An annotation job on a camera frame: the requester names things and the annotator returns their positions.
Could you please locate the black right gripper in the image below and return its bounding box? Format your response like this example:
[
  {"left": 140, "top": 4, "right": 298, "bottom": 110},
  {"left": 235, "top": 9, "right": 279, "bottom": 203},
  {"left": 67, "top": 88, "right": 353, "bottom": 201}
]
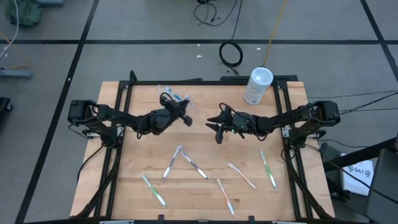
[{"left": 205, "top": 107, "right": 261, "bottom": 144}]

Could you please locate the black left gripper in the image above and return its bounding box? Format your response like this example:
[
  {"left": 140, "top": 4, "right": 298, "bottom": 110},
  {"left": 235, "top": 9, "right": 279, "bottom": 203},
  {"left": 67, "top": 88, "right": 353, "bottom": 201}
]
[{"left": 155, "top": 100, "right": 193, "bottom": 127}]

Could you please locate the purple toothbrush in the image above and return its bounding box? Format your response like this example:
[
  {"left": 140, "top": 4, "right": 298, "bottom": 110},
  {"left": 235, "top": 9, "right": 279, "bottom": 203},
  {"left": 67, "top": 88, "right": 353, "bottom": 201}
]
[
  {"left": 180, "top": 151, "right": 210, "bottom": 180},
  {"left": 162, "top": 144, "right": 183, "bottom": 180}
]

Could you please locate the orange toothbrush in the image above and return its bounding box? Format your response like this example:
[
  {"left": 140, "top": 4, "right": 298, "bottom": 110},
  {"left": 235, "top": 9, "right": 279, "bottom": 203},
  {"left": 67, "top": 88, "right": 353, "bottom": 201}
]
[
  {"left": 215, "top": 177, "right": 236, "bottom": 217},
  {"left": 226, "top": 162, "right": 258, "bottom": 190}
]

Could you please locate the green toothbrush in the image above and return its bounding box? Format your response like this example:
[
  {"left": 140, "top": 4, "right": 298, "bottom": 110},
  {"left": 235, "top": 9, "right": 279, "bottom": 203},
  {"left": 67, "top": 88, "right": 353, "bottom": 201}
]
[
  {"left": 141, "top": 174, "right": 169, "bottom": 209},
  {"left": 259, "top": 149, "right": 279, "bottom": 191}
]

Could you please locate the clear plastic bag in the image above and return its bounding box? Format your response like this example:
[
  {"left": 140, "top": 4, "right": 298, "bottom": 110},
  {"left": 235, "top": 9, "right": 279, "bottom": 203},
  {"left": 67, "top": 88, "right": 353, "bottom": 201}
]
[{"left": 156, "top": 83, "right": 200, "bottom": 114}]

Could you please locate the white wipes canister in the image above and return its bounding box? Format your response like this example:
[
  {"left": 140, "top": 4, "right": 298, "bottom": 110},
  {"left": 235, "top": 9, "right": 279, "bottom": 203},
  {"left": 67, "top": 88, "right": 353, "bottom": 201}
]
[{"left": 243, "top": 66, "right": 274, "bottom": 106}]

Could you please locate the black beam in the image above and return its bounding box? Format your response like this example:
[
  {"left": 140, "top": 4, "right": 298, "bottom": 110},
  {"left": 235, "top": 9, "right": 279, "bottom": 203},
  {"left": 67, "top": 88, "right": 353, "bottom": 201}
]
[{"left": 322, "top": 136, "right": 398, "bottom": 174}]

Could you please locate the white printed box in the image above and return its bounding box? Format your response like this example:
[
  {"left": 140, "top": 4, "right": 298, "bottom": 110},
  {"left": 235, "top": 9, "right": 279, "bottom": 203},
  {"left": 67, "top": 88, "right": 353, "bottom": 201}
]
[{"left": 340, "top": 152, "right": 376, "bottom": 197}]

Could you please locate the grey metal stand foot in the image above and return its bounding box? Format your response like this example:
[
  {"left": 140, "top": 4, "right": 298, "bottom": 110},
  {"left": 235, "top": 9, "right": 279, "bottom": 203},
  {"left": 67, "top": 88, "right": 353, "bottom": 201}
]
[{"left": 0, "top": 68, "right": 33, "bottom": 80}]

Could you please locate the grey black chair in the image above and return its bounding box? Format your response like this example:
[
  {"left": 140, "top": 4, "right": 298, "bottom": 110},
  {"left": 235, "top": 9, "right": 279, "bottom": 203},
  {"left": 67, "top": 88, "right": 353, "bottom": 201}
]
[{"left": 365, "top": 148, "right": 398, "bottom": 224}]

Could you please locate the black caster wheel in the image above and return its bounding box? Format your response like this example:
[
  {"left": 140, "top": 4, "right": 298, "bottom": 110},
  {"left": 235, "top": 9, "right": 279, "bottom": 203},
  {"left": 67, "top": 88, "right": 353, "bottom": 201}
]
[{"left": 0, "top": 96, "right": 13, "bottom": 121}]

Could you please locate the green bag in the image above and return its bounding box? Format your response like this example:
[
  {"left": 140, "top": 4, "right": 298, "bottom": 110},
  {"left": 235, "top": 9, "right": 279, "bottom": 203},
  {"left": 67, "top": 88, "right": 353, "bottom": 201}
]
[{"left": 4, "top": 0, "right": 44, "bottom": 27}]

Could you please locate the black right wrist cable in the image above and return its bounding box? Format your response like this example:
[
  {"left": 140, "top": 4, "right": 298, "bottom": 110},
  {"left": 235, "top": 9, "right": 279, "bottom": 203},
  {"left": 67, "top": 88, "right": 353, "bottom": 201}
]
[{"left": 218, "top": 102, "right": 233, "bottom": 114}]

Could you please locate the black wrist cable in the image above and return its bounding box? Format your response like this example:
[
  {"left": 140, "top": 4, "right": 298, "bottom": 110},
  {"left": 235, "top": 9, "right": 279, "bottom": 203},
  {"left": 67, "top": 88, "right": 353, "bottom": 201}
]
[
  {"left": 218, "top": 102, "right": 233, "bottom": 114},
  {"left": 159, "top": 92, "right": 175, "bottom": 107}
]

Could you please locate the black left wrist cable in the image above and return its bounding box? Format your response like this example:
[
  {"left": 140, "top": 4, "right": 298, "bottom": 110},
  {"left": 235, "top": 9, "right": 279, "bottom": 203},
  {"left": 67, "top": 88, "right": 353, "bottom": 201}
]
[{"left": 159, "top": 92, "right": 175, "bottom": 107}]

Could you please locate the black aluminium table frame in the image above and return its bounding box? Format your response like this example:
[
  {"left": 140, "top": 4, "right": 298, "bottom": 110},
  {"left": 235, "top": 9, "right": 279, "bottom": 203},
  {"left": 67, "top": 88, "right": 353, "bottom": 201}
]
[{"left": 73, "top": 70, "right": 335, "bottom": 220}]

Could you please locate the black coiled cable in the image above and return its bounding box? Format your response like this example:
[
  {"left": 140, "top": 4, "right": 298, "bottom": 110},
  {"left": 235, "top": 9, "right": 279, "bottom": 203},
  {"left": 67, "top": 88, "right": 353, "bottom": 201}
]
[{"left": 218, "top": 0, "right": 245, "bottom": 77}]

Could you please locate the black looped cable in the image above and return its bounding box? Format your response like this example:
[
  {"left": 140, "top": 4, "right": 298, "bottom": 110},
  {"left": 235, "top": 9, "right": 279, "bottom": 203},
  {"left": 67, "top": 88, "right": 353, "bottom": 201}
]
[{"left": 192, "top": 0, "right": 239, "bottom": 27}]

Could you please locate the yellow cable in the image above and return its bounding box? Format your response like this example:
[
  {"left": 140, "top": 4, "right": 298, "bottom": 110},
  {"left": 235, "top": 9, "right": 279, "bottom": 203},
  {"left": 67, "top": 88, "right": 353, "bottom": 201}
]
[{"left": 262, "top": 0, "right": 289, "bottom": 68}]

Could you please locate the thin black cable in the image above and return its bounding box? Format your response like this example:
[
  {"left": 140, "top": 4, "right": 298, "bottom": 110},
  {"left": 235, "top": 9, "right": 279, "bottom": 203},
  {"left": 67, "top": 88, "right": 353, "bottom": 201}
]
[{"left": 307, "top": 90, "right": 398, "bottom": 100}]

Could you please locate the white cable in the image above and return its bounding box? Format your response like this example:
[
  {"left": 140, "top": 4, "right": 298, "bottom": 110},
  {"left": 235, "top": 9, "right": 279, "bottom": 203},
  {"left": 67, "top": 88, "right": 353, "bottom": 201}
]
[{"left": 0, "top": 0, "right": 20, "bottom": 60}]

